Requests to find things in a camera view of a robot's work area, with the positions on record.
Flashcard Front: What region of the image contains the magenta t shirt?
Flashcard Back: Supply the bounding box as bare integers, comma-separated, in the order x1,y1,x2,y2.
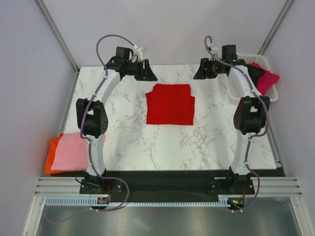
249,62,280,95

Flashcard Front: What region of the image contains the right aluminium frame post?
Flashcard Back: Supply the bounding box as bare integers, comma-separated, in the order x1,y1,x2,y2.
258,0,295,55

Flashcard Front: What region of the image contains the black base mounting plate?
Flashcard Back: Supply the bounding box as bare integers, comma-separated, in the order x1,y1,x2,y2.
79,170,255,202

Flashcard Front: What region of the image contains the aluminium frame post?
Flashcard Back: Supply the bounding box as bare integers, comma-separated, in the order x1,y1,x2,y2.
258,0,295,55
34,0,80,75

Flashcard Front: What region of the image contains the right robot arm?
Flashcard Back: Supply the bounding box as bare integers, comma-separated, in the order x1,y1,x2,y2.
193,43,270,176

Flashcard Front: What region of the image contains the folded orange t shirt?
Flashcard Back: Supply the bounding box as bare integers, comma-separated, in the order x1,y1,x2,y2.
44,134,63,175

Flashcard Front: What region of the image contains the aluminium front rail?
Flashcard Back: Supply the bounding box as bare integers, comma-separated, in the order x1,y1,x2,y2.
35,177,302,197

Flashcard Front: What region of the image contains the folded pink t shirt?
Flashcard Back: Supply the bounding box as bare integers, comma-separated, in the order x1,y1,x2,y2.
50,131,107,172

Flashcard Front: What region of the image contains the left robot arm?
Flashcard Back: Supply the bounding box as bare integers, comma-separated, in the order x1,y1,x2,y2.
76,45,158,193

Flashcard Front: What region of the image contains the white slotted cable duct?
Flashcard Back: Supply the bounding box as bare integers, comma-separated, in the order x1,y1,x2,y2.
45,196,245,207

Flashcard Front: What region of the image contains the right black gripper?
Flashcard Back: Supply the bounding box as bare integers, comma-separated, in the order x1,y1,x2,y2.
193,59,224,80

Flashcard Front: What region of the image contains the left aluminium frame post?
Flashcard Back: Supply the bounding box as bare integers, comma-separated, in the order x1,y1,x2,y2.
34,0,80,75

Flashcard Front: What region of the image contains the red t shirt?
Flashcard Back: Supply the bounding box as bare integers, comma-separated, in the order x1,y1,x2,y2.
146,84,195,125

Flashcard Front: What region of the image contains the black t shirt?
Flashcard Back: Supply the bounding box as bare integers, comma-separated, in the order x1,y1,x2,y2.
247,64,265,86

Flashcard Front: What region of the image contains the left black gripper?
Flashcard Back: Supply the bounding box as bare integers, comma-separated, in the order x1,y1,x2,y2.
125,60,158,83

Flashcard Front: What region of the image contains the white plastic basket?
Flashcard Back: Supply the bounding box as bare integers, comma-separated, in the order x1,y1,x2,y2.
227,53,278,105

